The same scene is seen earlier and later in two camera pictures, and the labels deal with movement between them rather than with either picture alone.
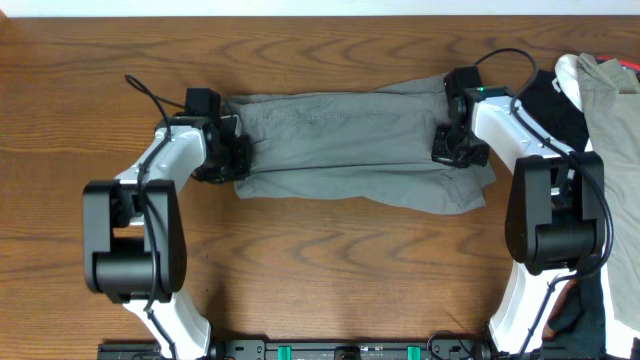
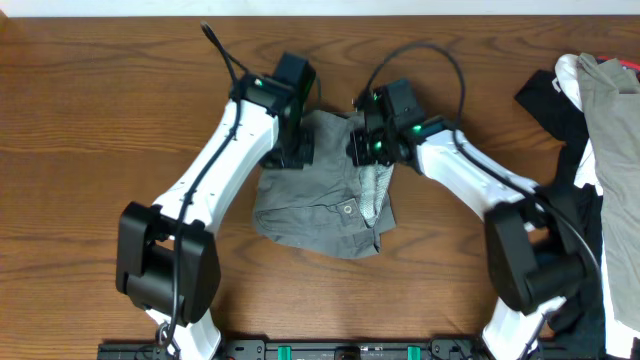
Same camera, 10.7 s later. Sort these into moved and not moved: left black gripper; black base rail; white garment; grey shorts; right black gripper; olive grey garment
Moved: left black gripper; grey shorts; right black gripper
Not moved: black base rail; white garment; olive grey garment
